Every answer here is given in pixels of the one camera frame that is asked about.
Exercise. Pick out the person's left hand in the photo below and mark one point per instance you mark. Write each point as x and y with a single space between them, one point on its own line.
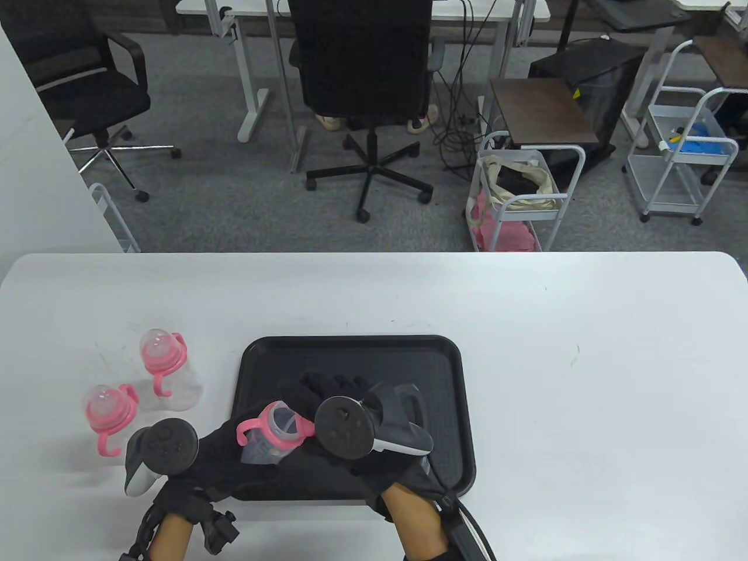
222 467

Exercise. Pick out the person's right hand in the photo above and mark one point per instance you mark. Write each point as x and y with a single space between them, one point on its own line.
380 473

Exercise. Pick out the person's right forearm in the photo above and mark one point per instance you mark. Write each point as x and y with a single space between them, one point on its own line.
418 526

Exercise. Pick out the person's left forearm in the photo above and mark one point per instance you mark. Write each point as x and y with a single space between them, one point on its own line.
169 537

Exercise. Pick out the black and white controller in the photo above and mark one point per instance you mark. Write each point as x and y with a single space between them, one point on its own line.
166 444
345 429

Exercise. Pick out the black wrist sensor module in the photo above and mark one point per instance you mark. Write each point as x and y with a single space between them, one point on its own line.
222 532

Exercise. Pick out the black plastic tray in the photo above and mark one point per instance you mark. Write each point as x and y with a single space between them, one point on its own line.
432 374

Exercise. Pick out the pink bag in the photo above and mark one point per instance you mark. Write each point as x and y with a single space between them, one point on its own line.
514 236

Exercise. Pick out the white trolley cart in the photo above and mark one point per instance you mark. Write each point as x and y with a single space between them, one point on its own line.
666 175
526 215

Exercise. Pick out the beige tote bag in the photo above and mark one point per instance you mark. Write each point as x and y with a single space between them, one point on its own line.
546 187

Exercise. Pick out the white partition board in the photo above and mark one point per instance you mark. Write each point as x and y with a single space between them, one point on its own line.
35 175

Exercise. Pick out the black office chair with armrests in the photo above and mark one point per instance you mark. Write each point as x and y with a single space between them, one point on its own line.
87 99

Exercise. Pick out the brown side table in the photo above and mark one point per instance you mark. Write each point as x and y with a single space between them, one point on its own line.
543 111

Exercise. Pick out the black high-back office chair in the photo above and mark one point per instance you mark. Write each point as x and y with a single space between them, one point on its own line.
362 58

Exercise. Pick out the blue cloth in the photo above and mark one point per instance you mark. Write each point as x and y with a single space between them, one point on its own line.
701 146

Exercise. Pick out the white desk with legs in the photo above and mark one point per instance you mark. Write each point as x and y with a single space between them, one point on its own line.
198 6

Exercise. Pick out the black desk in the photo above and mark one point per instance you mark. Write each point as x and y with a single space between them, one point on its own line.
637 14

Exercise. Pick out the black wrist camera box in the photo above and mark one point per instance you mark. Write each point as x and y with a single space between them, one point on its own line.
461 532

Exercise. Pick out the aluminium frame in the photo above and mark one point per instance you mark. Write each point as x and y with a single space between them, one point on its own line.
299 149

